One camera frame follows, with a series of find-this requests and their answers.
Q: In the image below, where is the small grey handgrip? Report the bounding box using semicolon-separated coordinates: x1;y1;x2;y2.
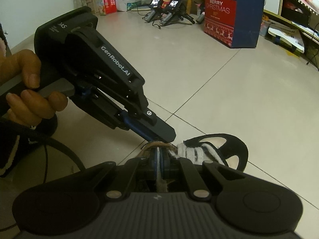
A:
196;1;206;23

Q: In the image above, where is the Merry Christmas gift bag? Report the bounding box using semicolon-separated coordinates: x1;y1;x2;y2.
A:
204;0;265;49

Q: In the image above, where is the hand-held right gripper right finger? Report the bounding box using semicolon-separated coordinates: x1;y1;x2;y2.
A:
160;149;246;202

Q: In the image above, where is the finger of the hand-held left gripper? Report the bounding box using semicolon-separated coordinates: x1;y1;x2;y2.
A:
139;111;177;143
122;112;157;141

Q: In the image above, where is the person's dark clothing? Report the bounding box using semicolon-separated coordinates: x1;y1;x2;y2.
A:
0;119;51;178

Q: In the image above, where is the thick braided black cable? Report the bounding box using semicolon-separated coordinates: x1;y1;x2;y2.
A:
29;134;87;173

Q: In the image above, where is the small camera on tripod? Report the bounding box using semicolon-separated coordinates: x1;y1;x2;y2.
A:
159;0;195;27
144;0;165;23

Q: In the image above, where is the person's left hand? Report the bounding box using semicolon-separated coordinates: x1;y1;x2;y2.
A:
0;49;69;128

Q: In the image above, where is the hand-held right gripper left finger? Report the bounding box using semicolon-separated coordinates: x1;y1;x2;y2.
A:
72;147;160;202

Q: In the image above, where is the black and beige shoe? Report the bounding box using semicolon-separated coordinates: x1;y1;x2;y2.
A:
138;133;250;193

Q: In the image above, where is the grey white shoelace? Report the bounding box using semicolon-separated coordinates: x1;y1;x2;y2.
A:
155;141;226;194

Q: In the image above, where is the red snack box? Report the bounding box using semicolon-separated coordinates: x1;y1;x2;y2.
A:
102;0;118;16

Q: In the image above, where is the black tripod stand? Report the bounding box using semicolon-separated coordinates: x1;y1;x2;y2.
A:
306;22;319;71

